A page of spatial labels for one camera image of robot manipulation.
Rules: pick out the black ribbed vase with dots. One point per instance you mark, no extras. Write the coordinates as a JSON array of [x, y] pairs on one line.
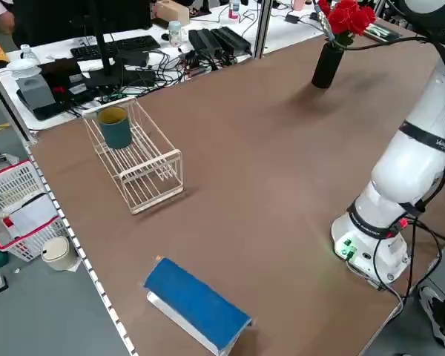
[[326, 68]]

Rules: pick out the red rose bouquet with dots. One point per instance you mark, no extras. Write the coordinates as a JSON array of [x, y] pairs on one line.
[[350, 18]]

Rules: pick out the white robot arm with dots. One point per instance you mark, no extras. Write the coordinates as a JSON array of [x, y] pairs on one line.
[[411, 167]]

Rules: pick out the dark green cylindrical cup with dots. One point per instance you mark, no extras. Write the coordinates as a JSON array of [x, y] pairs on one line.
[[115, 133]]

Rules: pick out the blue topped white stand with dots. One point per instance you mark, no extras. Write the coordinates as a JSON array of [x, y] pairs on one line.
[[196, 300]]

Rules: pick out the black power adapter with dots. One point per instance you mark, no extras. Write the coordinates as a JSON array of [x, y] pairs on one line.
[[204, 41], [231, 39]]

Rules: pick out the clear plastic bottle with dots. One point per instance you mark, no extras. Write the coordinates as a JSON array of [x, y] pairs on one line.
[[175, 33]]

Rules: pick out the black keyboard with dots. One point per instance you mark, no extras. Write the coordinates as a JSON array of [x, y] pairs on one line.
[[133, 43]]

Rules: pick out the bottle with red label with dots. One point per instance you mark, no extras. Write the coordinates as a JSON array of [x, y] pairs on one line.
[[234, 11]]

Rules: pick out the cardboard box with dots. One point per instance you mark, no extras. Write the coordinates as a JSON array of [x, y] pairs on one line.
[[172, 11]]

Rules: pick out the small beige trash bin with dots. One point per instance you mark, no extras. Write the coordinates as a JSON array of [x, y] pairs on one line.
[[57, 256]]

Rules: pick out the pink cup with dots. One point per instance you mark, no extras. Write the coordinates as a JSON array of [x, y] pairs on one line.
[[298, 4]]

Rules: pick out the black electronics box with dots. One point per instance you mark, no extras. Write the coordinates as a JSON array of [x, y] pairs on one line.
[[59, 72]]

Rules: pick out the grey box device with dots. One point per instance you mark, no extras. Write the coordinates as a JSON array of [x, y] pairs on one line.
[[35, 92]]

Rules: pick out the white plastic laundry basket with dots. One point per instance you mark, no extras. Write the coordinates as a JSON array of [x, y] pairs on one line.
[[7, 181]]

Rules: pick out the shiny metal tray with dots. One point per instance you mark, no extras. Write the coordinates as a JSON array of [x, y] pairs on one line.
[[383, 33]]

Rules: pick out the black computer monitor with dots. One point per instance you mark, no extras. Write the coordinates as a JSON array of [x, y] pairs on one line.
[[59, 18]]

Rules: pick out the white bowl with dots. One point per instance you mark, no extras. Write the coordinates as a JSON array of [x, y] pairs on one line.
[[22, 66]]

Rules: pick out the person's hand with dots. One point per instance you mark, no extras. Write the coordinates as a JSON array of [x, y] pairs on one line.
[[2, 18]]

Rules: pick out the aluminium frame post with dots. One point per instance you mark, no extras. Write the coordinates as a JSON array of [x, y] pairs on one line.
[[263, 29], [7, 104]]

